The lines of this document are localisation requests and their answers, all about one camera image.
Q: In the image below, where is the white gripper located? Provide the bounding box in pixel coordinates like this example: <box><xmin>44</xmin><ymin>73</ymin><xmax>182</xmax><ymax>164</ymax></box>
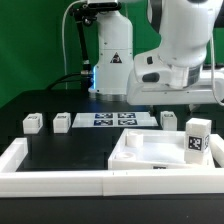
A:
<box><xmin>127</xmin><ymin>49</ymin><xmax>224</xmax><ymax>105</ymax></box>

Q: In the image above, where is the white U-shaped obstacle fence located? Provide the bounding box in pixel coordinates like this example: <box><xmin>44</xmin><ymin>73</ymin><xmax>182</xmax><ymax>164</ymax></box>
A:
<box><xmin>0</xmin><ymin>138</ymin><xmax>224</xmax><ymax>197</ymax></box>

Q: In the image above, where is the white square table top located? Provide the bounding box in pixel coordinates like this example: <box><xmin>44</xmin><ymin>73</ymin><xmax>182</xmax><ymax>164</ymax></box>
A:
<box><xmin>108</xmin><ymin>129</ymin><xmax>215</xmax><ymax>170</ymax></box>

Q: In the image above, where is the black cable bundle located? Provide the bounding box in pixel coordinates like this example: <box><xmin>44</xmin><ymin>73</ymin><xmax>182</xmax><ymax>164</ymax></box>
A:
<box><xmin>45</xmin><ymin>71</ymin><xmax>92</xmax><ymax>92</ymax></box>

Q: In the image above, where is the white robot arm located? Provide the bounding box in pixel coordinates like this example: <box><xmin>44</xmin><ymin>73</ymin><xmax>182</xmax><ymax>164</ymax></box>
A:
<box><xmin>87</xmin><ymin>0</ymin><xmax>224</xmax><ymax>105</ymax></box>

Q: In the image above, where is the white sheet with tags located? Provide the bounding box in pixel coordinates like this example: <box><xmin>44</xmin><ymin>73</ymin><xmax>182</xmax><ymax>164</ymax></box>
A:
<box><xmin>72</xmin><ymin>112</ymin><xmax>158</xmax><ymax>128</ymax></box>

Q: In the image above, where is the white cable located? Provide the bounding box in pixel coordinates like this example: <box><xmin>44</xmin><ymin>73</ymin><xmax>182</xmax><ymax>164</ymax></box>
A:
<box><xmin>61</xmin><ymin>0</ymin><xmax>88</xmax><ymax>90</ymax></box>

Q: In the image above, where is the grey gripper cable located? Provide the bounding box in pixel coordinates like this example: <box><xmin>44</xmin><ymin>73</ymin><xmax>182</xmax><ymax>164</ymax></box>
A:
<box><xmin>209</xmin><ymin>34</ymin><xmax>224</xmax><ymax>108</ymax></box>

